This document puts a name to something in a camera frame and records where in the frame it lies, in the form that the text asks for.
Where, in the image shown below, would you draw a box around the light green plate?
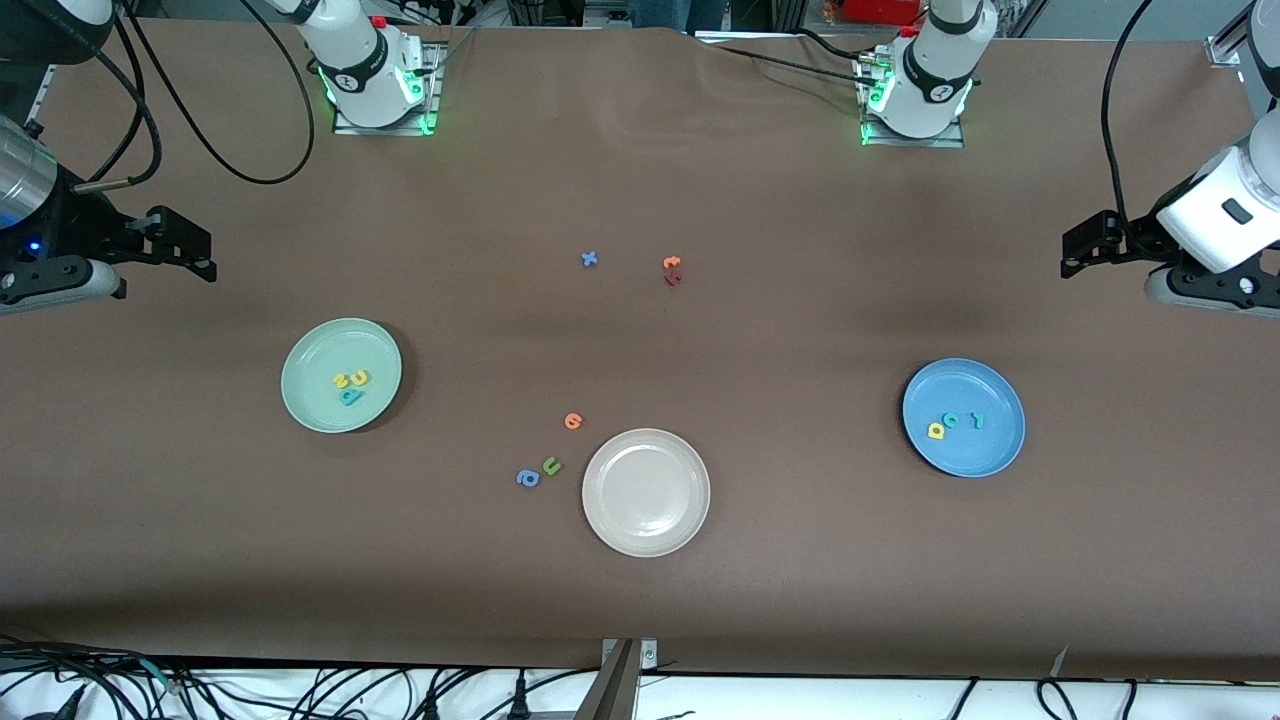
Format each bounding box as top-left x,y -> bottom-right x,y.
280,317 -> 404,435

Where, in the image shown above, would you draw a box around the blue plate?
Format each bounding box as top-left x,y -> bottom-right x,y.
901,357 -> 1027,479

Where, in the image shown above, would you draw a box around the red box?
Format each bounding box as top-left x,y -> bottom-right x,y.
845,0 -> 926,26

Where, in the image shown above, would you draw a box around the blue jeans of person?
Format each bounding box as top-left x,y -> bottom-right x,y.
630,0 -> 731,31

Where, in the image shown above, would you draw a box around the beige plate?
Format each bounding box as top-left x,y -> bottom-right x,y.
581,427 -> 712,558

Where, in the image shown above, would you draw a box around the brown table mat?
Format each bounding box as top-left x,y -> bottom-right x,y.
0,18 -> 1280,683

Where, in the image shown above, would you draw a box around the black cable with metal plug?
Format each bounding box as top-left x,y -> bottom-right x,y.
72,20 -> 161,191

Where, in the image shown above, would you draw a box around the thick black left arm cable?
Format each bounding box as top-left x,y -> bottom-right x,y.
1101,0 -> 1156,241

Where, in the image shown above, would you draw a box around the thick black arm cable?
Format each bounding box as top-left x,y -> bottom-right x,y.
120,0 -> 316,186
1101,0 -> 1156,241

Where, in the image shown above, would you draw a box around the aluminium frame rail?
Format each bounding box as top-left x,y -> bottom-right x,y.
22,62 -> 53,131

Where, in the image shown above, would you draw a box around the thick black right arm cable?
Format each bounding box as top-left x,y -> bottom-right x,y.
120,0 -> 316,186

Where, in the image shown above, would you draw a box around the aluminium frame corner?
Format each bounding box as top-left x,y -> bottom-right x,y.
1205,0 -> 1256,69

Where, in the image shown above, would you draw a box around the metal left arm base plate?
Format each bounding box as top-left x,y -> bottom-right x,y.
858,45 -> 966,149

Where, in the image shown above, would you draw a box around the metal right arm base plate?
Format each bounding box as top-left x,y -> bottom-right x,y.
332,40 -> 446,136

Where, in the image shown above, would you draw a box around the short black table cable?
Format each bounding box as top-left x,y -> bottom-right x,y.
790,27 -> 876,61

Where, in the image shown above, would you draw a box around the long black table cable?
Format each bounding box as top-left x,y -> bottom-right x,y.
712,42 -> 871,83

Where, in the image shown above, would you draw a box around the teal tipped floor cable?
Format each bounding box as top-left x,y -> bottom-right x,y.
100,655 -> 186,696

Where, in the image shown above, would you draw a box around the metal corner bracket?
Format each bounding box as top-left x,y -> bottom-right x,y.
600,638 -> 659,671

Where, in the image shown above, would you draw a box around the dark aluminium frame strut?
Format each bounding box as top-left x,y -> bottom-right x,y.
575,640 -> 641,720

